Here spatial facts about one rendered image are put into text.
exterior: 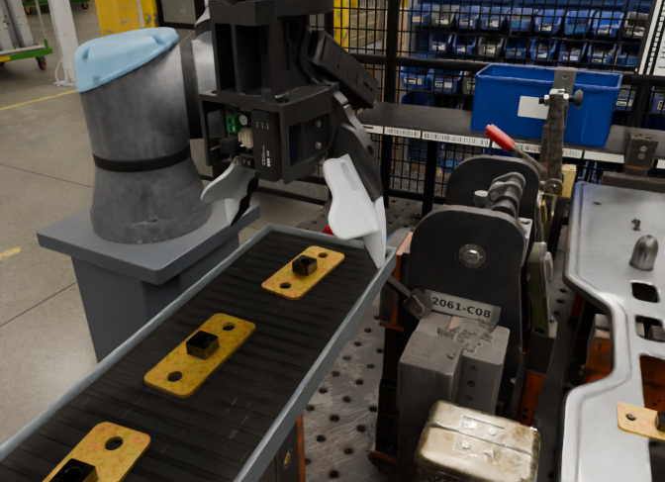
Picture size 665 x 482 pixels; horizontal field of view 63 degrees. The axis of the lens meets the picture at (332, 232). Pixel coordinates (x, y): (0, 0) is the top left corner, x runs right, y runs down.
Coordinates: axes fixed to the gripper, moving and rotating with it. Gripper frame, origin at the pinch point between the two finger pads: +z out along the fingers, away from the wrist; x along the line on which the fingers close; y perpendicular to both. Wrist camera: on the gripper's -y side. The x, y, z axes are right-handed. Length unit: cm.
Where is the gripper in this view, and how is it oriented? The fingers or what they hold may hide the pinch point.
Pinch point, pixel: (305, 242)
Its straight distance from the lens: 46.8
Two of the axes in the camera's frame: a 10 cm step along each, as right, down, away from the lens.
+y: -5.1, 3.9, -7.7
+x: 8.6, 2.3, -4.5
